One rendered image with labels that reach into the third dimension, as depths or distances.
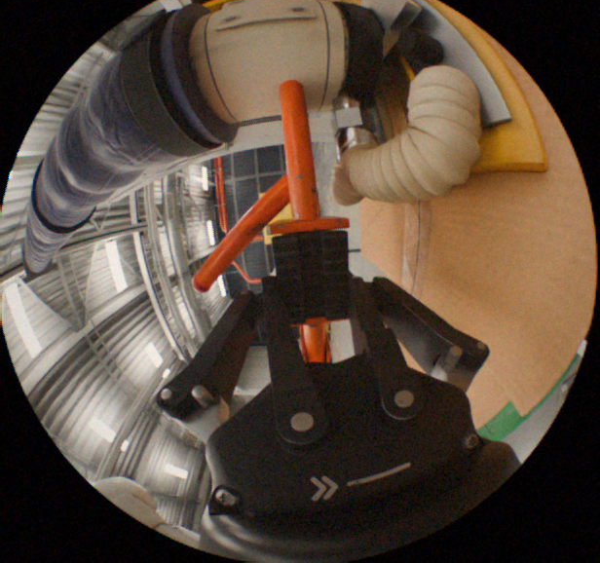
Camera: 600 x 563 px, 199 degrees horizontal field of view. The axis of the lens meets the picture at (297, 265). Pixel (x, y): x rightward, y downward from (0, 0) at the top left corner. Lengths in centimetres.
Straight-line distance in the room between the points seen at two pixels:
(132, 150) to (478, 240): 32
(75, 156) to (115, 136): 9
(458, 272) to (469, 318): 4
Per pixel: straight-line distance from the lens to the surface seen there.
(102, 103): 22
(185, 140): 19
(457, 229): 18
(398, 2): 20
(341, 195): 19
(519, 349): 16
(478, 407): 78
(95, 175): 29
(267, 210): 15
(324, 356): 20
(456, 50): 17
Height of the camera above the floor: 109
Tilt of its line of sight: 1 degrees up
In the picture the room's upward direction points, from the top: 95 degrees counter-clockwise
